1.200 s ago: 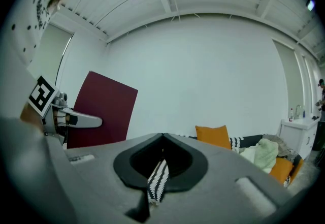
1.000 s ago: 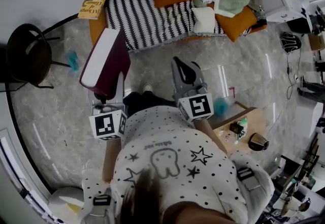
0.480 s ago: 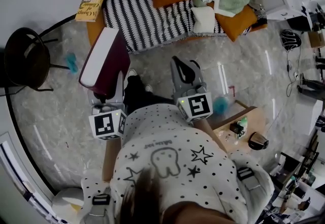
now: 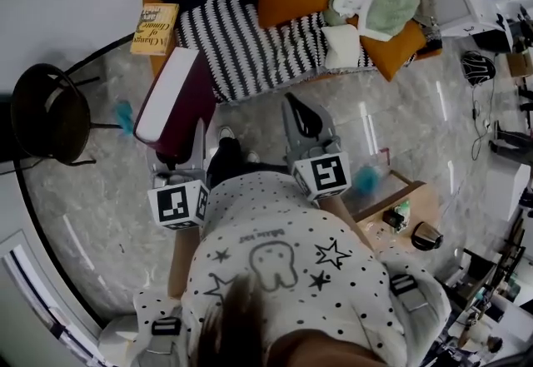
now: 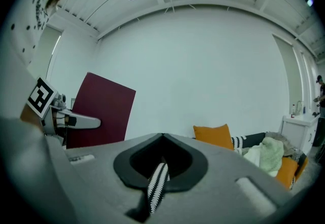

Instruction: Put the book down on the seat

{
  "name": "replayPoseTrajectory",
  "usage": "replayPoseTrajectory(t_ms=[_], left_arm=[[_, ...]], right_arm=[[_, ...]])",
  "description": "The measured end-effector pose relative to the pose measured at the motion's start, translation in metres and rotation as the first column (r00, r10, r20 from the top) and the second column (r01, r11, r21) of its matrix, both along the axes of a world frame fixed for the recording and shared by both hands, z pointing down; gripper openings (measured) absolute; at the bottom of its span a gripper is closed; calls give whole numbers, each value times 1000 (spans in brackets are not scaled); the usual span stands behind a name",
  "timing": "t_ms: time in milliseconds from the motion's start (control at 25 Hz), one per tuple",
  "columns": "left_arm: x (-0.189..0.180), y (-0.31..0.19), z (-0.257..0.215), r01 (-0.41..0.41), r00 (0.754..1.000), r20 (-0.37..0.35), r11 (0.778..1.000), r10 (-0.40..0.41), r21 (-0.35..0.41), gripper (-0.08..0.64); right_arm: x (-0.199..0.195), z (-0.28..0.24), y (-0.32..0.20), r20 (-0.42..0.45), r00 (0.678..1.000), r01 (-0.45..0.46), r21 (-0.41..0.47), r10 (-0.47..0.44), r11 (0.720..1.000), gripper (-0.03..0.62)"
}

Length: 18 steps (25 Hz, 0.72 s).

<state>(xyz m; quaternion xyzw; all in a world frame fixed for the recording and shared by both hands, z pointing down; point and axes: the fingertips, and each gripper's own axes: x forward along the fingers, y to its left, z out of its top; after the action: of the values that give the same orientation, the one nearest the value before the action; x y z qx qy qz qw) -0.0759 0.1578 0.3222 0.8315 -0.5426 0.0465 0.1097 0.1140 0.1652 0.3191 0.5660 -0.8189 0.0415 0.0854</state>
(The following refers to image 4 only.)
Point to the maroon hardcover book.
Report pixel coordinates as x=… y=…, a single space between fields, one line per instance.
x=191 y=107

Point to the black white striped blanket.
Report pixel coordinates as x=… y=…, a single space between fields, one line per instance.
x=250 y=49

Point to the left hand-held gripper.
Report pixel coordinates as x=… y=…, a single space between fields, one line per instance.
x=179 y=203

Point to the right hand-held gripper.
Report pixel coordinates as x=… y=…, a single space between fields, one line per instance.
x=329 y=174

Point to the white spotted t-shirt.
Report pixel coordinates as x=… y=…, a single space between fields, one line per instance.
x=270 y=207

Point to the yellow paperback book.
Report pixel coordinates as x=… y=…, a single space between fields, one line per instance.
x=152 y=30

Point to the clear plastic bottle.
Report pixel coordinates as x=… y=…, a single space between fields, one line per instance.
x=381 y=232

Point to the white desk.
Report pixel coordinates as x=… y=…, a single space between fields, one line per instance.
x=479 y=20

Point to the teal fluffy duster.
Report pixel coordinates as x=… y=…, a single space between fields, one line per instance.
x=124 y=115
x=366 y=180

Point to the white cabinet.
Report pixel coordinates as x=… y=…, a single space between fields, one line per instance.
x=506 y=190

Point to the black metal rack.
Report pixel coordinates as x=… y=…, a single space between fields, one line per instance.
x=479 y=265

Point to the black trousers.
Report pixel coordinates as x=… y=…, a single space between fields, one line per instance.
x=227 y=161

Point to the orange sofa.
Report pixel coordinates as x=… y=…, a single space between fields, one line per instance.
x=157 y=63

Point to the white shoe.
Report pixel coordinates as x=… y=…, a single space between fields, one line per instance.
x=252 y=157
x=225 y=133

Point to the cardboard box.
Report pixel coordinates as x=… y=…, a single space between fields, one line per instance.
x=520 y=65

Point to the low wooden table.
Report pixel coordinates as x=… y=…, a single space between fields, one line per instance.
x=422 y=207

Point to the white pillow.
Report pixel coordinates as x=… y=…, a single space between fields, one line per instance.
x=341 y=47

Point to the white round bin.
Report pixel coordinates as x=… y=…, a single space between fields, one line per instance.
x=118 y=332

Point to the person's right forearm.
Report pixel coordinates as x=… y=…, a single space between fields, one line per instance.
x=337 y=211

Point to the black round chair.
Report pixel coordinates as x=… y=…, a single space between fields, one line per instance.
x=54 y=120

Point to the black kettle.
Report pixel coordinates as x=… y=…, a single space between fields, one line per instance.
x=426 y=236

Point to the green white fleece blanket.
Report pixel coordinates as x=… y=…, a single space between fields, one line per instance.
x=387 y=3

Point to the green white carton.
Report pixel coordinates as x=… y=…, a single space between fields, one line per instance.
x=397 y=215

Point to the person's left forearm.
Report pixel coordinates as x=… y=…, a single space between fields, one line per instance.
x=183 y=265

